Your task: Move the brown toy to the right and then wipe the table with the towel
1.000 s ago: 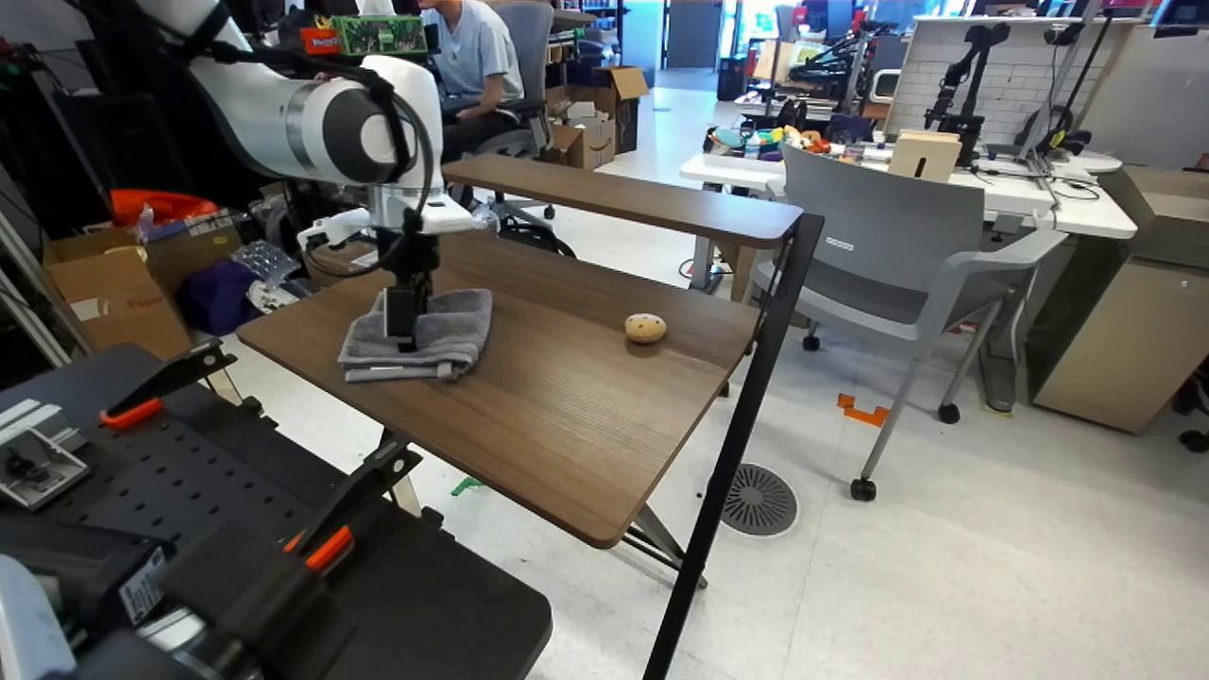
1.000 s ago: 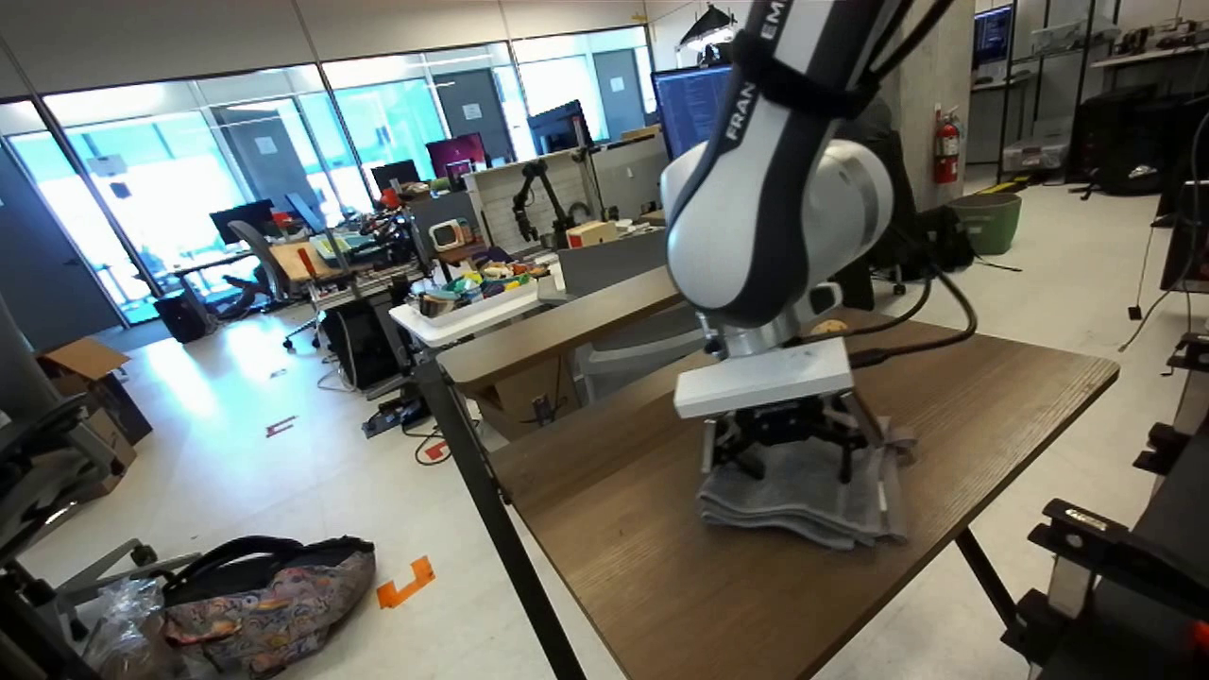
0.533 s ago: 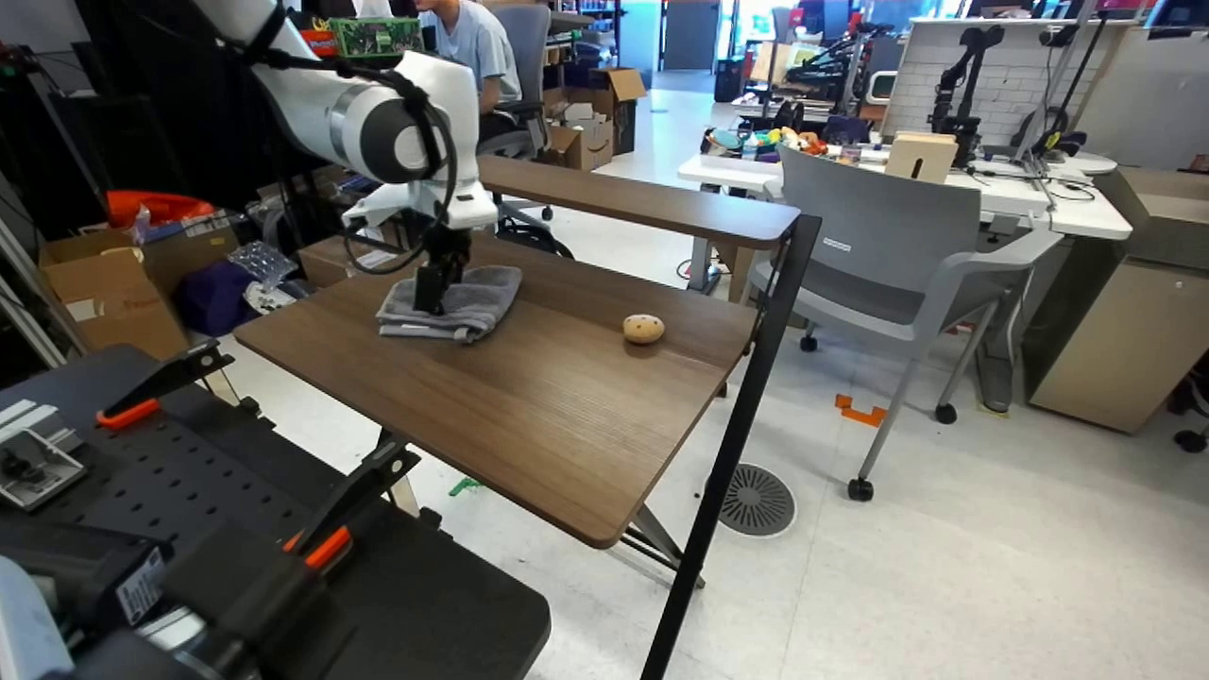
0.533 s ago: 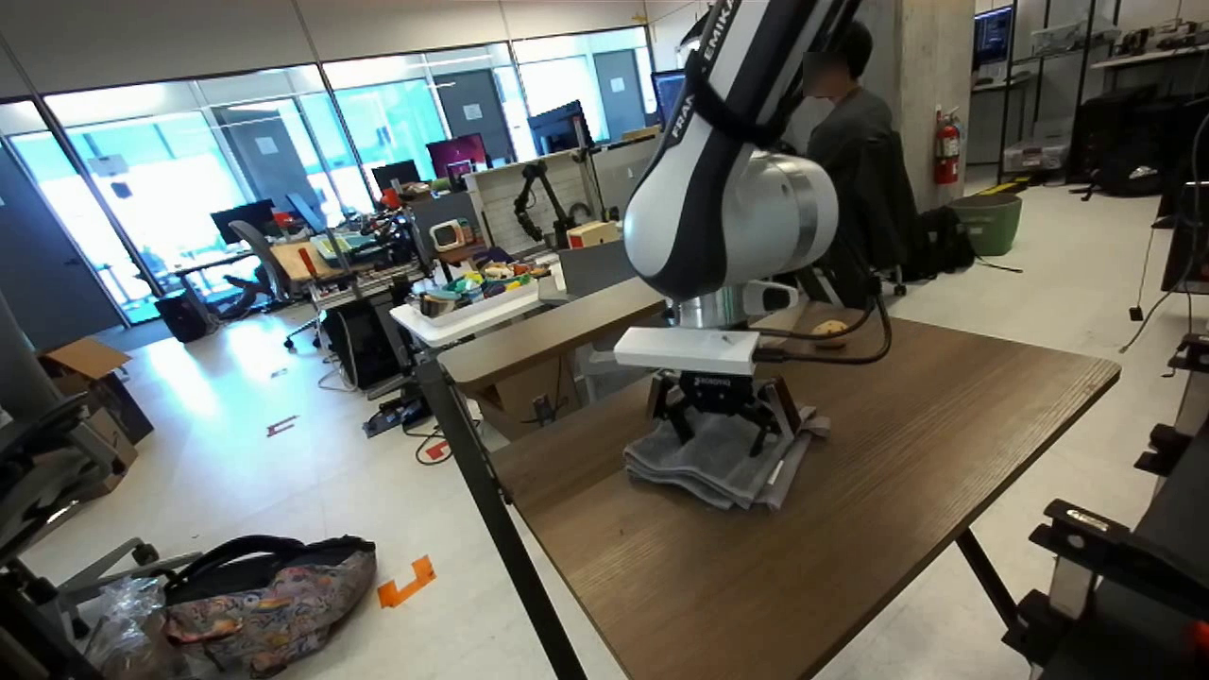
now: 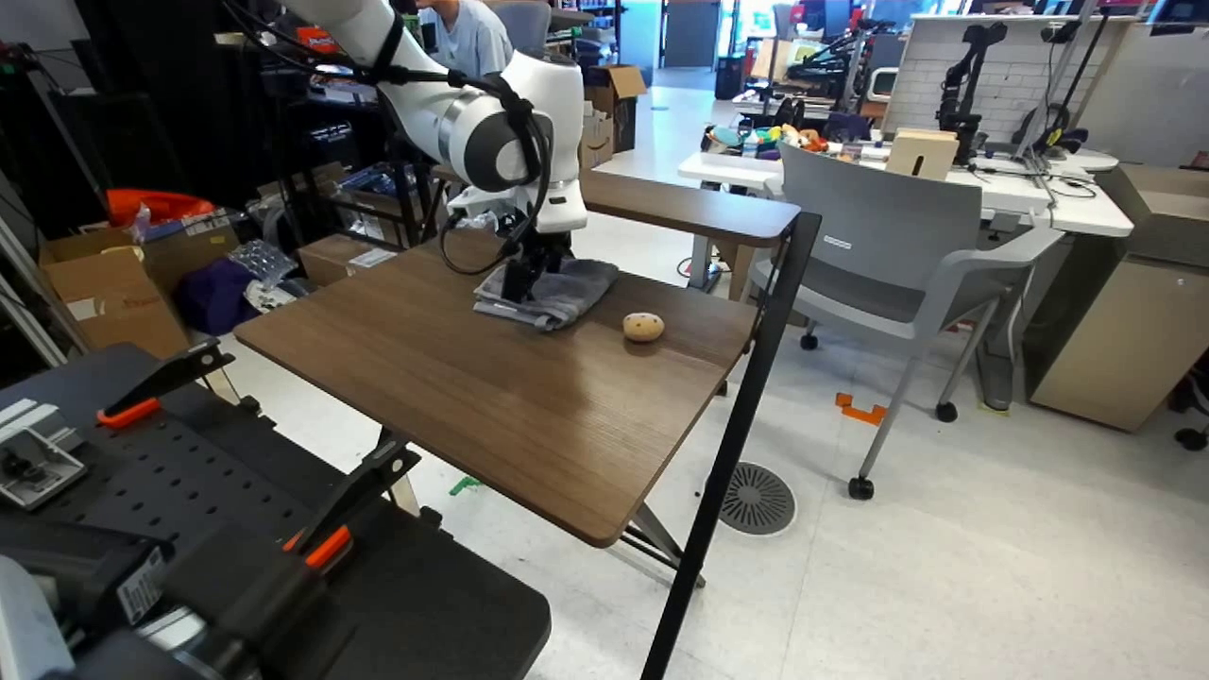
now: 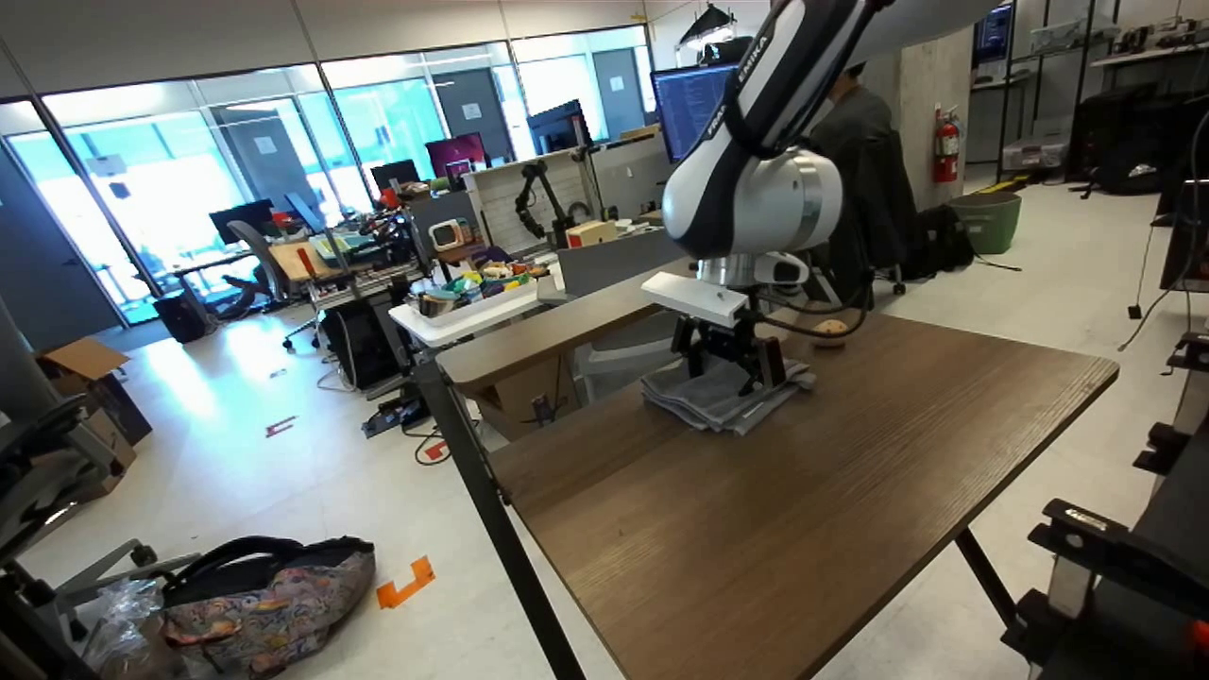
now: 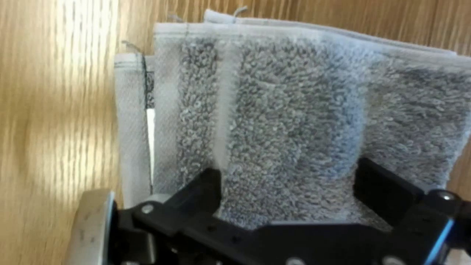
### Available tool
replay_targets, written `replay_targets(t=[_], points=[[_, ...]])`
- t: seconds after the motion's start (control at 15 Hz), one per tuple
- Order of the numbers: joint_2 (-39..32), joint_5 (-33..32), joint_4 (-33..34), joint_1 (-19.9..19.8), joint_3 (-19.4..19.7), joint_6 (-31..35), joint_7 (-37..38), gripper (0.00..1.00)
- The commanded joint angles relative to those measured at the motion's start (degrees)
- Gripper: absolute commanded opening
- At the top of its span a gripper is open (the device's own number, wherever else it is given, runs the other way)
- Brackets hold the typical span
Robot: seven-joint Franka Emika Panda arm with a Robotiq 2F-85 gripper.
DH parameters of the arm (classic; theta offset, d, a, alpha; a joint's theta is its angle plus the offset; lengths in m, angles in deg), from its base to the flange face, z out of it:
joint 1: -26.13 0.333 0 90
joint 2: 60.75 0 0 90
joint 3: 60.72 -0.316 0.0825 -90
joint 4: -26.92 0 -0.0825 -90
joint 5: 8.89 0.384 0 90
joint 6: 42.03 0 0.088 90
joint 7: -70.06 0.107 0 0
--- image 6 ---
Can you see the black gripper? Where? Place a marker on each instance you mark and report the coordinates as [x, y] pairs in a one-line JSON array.
[[725, 337]]

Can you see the grey towel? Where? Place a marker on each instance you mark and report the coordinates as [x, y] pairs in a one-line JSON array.
[[711, 404]]

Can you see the brown round toy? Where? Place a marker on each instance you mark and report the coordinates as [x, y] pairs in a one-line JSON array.
[[829, 325]]

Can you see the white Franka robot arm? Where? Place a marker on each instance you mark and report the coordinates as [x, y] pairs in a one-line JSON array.
[[788, 195]]

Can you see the colourful toy clutter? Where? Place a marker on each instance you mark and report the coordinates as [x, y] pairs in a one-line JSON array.
[[490, 282]]

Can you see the grey plastic chair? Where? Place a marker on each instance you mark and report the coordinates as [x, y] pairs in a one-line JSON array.
[[618, 263]]

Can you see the narrow wooden shelf board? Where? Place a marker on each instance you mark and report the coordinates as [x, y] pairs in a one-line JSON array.
[[555, 322]]

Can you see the brown cardboard box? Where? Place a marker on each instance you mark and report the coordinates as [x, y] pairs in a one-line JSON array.
[[86, 364], [527, 396]]

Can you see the light grey partition panel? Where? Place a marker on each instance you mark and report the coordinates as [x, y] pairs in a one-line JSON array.
[[618, 174]]

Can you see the black backpack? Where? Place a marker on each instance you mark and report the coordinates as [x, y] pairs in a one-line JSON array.
[[948, 243]]

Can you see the person in dark jacket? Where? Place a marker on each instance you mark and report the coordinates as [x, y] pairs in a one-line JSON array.
[[880, 165]]

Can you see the blue screen computer monitor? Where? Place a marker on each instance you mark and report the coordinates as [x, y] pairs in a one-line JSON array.
[[687, 114]]

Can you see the white table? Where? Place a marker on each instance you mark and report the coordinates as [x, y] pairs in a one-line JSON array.
[[479, 320]]

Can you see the green plastic bin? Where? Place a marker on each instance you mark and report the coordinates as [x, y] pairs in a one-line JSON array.
[[992, 225]]

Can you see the black computer monitor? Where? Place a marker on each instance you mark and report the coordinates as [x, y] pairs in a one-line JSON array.
[[558, 124], [242, 215], [396, 174]]

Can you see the red fire extinguisher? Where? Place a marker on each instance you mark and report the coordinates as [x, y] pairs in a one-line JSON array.
[[948, 148]]

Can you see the black power strip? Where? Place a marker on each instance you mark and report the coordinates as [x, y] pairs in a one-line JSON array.
[[390, 408]]

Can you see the purple screen computer monitor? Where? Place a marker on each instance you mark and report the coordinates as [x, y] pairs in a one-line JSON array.
[[455, 156]]

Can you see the black computer case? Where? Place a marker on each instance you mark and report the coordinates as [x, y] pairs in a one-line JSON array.
[[356, 342]]

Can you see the metal storage rack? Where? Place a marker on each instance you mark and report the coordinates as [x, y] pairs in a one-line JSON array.
[[1022, 75]]

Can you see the black equipment case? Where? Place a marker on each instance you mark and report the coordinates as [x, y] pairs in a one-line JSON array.
[[1124, 138]]

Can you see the black floor stand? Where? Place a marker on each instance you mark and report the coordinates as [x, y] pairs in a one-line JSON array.
[[1184, 239]]

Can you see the black office chair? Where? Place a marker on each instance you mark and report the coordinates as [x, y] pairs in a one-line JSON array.
[[264, 259]]

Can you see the black waste bin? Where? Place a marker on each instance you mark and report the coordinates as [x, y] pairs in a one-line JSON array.
[[187, 313]]

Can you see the clear plastic bag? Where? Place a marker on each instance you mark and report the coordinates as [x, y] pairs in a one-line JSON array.
[[120, 617]]

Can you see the dark grey office chair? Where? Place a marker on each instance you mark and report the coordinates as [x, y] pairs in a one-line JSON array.
[[33, 468]]

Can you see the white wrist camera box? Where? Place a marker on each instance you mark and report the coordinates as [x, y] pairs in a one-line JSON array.
[[698, 298]]

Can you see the black articulated camera stand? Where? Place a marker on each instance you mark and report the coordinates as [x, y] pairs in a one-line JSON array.
[[547, 201]]

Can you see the orange plastic bracket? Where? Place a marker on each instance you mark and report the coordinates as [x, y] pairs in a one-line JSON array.
[[401, 588]]

